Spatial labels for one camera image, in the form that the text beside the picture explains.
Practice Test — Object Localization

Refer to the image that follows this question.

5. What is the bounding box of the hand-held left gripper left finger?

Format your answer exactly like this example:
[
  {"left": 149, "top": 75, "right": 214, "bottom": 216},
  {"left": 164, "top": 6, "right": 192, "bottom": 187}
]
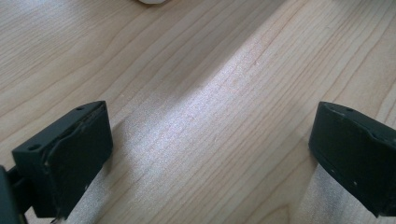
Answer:
[{"left": 11, "top": 100, "right": 114, "bottom": 220}]

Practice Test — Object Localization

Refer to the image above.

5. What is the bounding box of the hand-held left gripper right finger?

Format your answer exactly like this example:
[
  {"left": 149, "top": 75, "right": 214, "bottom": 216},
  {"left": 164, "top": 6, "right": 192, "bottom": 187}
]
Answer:
[{"left": 308, "top": 101, "right": 396, "bottom": 218}]

